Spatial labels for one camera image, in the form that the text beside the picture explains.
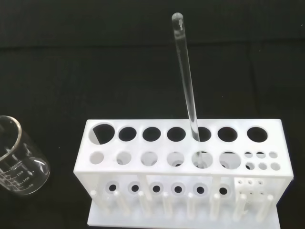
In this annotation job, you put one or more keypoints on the white test tube rack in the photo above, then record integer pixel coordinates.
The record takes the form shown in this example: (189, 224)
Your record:
(183, 181)

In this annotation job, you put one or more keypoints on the black bench cloth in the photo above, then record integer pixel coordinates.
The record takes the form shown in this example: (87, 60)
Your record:
(95, 71)

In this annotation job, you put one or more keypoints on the clear glass beaker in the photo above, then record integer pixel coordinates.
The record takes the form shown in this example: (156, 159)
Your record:
(16, 164)

